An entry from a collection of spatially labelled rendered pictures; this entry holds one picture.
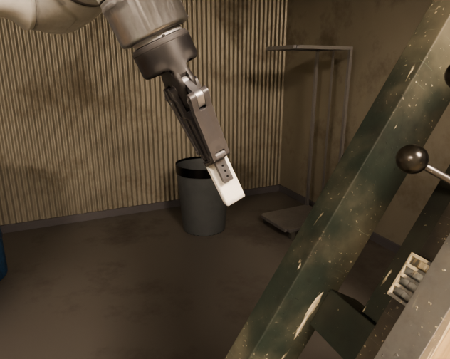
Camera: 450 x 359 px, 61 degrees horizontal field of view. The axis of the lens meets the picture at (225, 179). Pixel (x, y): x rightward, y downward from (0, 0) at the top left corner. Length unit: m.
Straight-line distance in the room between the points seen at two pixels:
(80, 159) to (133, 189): 0.63
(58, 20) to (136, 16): 0.16
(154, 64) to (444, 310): 0.46
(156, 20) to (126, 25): 0.03
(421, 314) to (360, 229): 0.23
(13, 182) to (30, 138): 0.45
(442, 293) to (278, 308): 0.28
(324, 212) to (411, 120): 0.23
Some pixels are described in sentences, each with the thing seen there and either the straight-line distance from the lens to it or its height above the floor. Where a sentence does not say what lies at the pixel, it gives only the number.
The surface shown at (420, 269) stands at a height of 1.27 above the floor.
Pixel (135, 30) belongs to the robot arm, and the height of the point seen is 1.59.
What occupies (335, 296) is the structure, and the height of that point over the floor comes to 1.14.
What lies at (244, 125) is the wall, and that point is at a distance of 4.51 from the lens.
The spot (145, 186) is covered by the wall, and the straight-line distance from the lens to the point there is 4.25.
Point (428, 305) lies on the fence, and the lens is 0.58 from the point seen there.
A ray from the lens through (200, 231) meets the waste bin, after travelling 3.63.
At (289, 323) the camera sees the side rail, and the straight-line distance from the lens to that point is 0.76.
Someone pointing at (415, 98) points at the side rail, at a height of 1.49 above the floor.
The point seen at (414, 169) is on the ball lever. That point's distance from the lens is 0.52.
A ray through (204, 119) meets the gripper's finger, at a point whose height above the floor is 1.49.
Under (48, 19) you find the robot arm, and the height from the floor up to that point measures 1.61.
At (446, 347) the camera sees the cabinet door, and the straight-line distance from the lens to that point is 0.58.
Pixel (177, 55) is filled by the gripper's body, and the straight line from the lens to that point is 0.47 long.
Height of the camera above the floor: 1.55
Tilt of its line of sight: 17 degrees down
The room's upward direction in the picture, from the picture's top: straight up
